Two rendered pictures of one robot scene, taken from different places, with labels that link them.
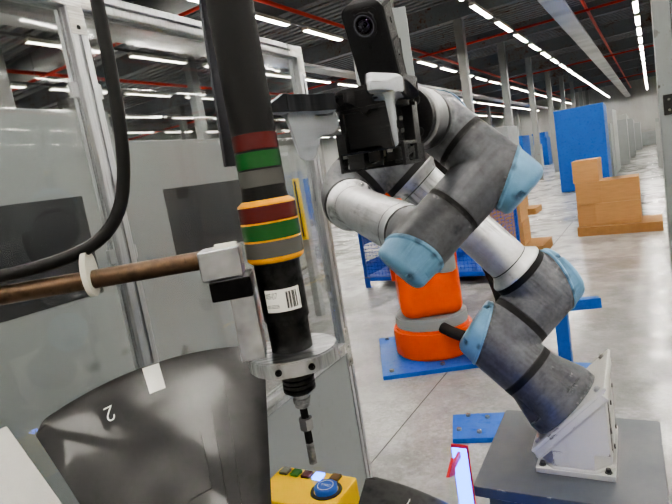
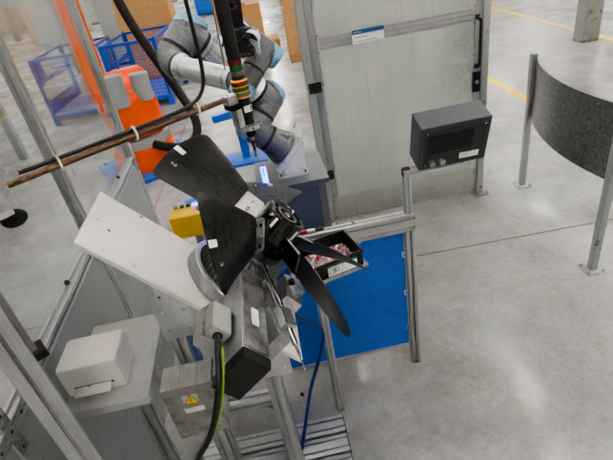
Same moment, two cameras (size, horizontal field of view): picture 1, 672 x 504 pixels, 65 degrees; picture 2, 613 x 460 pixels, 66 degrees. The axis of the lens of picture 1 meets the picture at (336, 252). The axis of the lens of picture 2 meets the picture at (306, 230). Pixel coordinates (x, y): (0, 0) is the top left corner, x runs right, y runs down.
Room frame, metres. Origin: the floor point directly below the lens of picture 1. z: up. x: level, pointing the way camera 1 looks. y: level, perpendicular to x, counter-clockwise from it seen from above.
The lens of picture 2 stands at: (-0.69, 0.61, 1.86)
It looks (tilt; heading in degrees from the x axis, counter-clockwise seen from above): 32 degrees down; 328
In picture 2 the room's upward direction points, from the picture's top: 11 degrees counter-clockwise
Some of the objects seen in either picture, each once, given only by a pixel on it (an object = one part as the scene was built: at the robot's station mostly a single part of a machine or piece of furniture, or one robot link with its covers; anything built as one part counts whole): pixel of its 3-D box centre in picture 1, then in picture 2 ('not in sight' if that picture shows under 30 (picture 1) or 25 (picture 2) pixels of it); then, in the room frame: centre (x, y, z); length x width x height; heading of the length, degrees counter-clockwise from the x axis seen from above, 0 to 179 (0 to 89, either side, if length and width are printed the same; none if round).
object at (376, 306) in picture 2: not in sight; (318, 310); (0.65, -0.22, 0.45); 0.82 x 0.02 x 0.66; 60
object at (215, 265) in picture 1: (271, 303); (242, 110); (0.39, 0.06, 1.50); 0.09 x 0.07 x 0.10; 95
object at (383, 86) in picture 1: (388, 111); (255, 44); (0.46, -0.06, 1.64); 0.09 x 0.03 x 0.06; 172
